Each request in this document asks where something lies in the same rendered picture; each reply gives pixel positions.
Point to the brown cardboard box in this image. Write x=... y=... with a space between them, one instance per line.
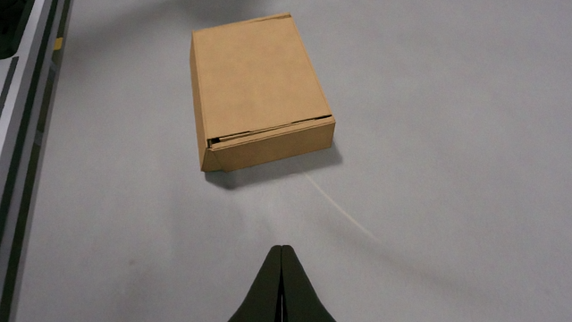
x=254 y=80

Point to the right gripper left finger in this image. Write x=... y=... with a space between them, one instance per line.
x=263 y=302

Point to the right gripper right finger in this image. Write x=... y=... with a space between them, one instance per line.
x=299 y=300

